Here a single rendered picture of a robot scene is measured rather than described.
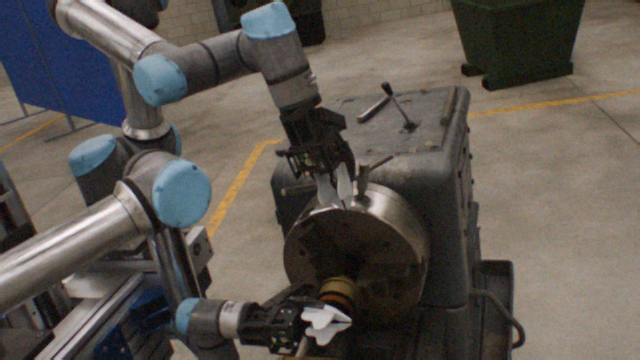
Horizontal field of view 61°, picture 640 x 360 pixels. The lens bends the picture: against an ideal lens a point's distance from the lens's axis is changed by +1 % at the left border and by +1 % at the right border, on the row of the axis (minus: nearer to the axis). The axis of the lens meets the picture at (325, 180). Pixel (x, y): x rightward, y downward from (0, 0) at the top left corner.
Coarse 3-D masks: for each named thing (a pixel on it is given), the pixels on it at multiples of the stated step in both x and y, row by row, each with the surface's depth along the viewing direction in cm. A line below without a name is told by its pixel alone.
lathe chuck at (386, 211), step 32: (320, 224) 113; (352, 224) 110; (384, 224) 108; (416, 224) 115; (288, 256) 119; (384, 256) 112; (416, 256) 109; (416, 288) 113; (352, 320) 122; (384, 320) 119
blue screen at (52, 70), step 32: (0, 0) 704; (32, 0) 621; (0, 32) 765; (32, 32) 664; (64, 32) 593; (32, 64) 723; (64, 64) 635; (96, 64) 566; (32, 96) 788; (64, 96) 685; (96, 96) 606
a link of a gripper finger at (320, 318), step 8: (304, 312) 102; (312, 312) 102; (320, 312) 102; (328, 312) 101; (336, 312) 101; (312, 320) 100; (320, 320) 100; (328, 320) 99; (344, 320) 101; (320, 328) 98
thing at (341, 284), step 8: (328, 280) 107; (336, 280) 107; (344, 280) 106; (352, 280) 110; (320, 288) 109; (328, 288) 105; (336, 288) 105; (344, 288) 105; (352, 288) 106; (320, 296) 106; (328, 296) 104; (336, 296) 103; (344, 296) 104; (352, 296) 105; (360, 296) 107; (328, 304) 102; (336, 304) 102; (344, 304) 103; (352, 304) 105; (360, 304) 108; (344, 312) 102; (352, 312) 104
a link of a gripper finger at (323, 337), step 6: (312, 324) 104; (330, 324) 102; (336, 324) 102; (342, 324) 102; (348, 324) 101; (306, 330) 104; (312, 330) 103; (318, 330) 103; (324, 330) 102; (330, 330) 102; (336, 330) 102; (318, 336) 102; (324, 336) 101; (330, 336) 101; (318, 342) 100; (324, 342) 100
